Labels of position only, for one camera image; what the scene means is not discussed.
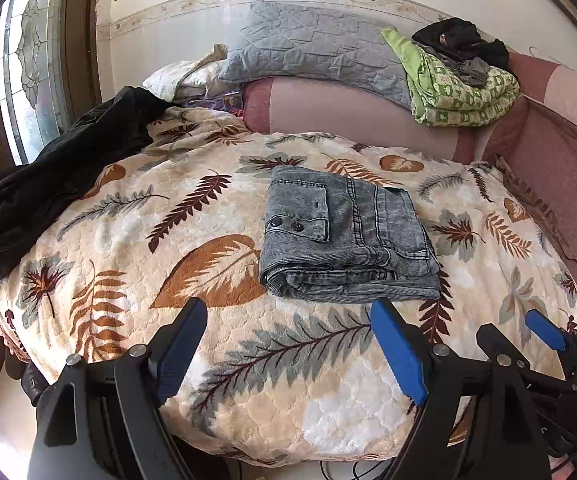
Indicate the stained glass window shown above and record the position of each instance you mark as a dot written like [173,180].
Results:
[28,70]

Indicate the grey-blue denim pants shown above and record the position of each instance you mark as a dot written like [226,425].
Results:
[343,240]

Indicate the black jacket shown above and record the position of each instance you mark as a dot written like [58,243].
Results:
[68,160]

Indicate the cream leaf-print blanket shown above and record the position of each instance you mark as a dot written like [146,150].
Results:
[268,370]

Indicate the grey quilted pillow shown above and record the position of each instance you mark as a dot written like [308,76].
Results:
[318,45]

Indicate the white crumpled cloth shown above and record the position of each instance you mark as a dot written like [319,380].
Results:
[188,72]

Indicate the purple packet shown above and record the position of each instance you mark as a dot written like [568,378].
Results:
[228,100]

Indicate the black garment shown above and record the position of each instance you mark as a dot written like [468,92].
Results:
[463,40]

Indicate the green patterned quilt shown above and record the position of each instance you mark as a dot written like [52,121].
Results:
[458,95]

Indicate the pink sofa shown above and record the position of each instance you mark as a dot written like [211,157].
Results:
[558,160]

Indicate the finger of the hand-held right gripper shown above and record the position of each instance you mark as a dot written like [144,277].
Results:
[545,331]
[495,340]

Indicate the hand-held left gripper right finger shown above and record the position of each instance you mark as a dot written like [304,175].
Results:
[398,355]

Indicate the small grey cloth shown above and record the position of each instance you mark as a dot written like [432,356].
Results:
[473,72]

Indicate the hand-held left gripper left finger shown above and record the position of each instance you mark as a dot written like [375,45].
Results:
[178,355]

